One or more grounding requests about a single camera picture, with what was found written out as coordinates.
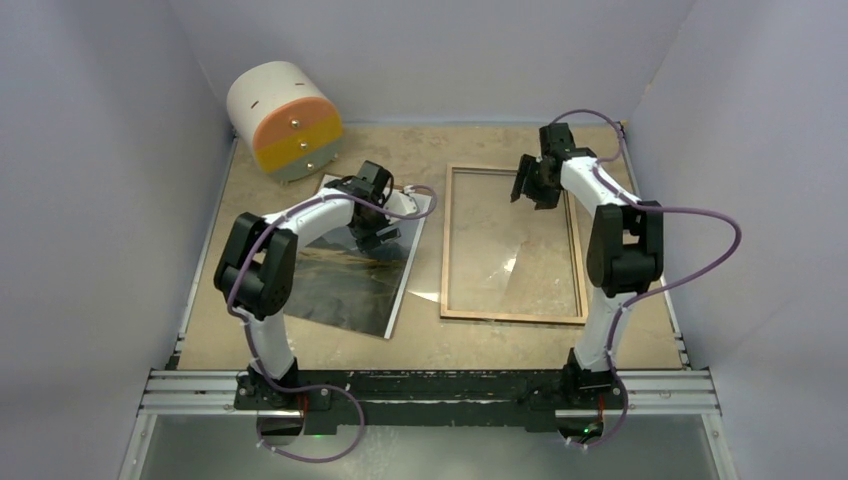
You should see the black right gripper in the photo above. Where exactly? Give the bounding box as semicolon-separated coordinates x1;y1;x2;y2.
512;154;563;211

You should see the mountain landscape photo print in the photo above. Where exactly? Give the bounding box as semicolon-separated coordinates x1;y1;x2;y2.
281;173;427;340

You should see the wooden picture frame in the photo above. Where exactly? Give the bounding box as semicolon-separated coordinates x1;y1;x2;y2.
439;163;591;327

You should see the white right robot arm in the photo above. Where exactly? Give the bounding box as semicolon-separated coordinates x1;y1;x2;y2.
510;122;664;407

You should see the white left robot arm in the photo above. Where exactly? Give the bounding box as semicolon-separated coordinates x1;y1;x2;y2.
213;161;424;409

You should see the round white drawer cabinet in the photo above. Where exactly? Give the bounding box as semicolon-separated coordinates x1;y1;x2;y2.
226;61;343;183

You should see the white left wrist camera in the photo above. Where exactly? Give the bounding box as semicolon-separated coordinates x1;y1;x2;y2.
383;189;420;224

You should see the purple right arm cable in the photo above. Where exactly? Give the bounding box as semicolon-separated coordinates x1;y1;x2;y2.
549;109;743;452

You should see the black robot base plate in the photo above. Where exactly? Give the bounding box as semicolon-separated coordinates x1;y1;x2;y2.
234;368;625;436

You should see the aluminium rail frame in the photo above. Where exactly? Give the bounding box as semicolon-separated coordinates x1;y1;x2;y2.
120;369;737;479

